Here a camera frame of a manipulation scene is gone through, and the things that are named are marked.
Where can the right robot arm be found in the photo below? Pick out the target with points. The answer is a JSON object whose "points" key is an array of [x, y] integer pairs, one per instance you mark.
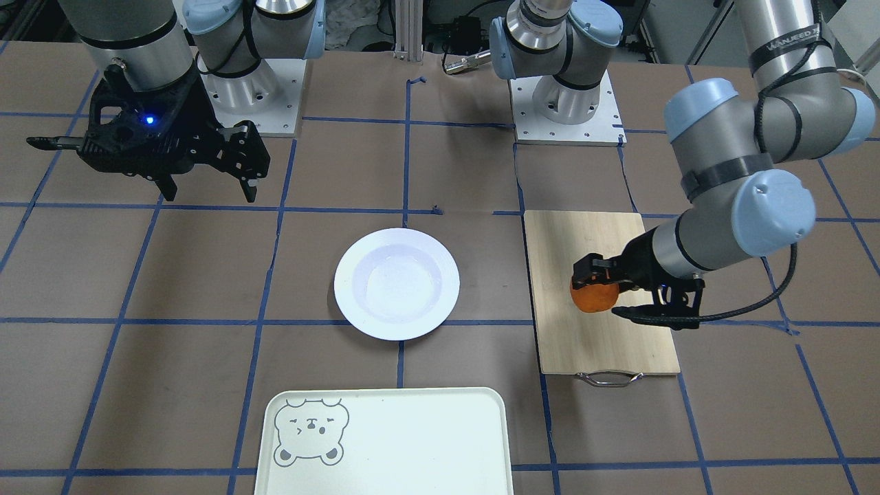
{"points": [[156, 44]]}

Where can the bamboo cutting board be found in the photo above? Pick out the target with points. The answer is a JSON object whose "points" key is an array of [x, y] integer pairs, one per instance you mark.
{"points": [[596, 346]]}

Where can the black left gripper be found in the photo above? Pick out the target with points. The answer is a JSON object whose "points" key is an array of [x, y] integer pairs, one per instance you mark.
{"points": [[633, 259]]}

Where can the aluminium frame post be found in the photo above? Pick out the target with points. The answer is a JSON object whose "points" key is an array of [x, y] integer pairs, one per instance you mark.
{"points": [[408, 22]]}

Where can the orange fruit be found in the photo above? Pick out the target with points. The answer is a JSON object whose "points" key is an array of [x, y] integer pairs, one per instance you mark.
{"points": [[595, 298]]}

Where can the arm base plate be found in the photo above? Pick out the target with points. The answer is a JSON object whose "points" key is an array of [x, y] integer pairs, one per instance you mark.
{"points": [[270, 97], [547, 113]]}

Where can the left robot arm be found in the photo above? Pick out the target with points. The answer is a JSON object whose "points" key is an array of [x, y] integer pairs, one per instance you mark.
{"points": [[728, 149]]}

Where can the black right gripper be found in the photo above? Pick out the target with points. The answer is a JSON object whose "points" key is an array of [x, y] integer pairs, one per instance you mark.
{"points": [[197, 108]]}

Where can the white round plate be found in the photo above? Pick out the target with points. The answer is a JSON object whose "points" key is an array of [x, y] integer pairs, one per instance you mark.
{"points": [[396, 284]]}

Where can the cream bear tray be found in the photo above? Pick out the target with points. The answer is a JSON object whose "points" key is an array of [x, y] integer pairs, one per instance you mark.
{"points": [[385, 441]]}

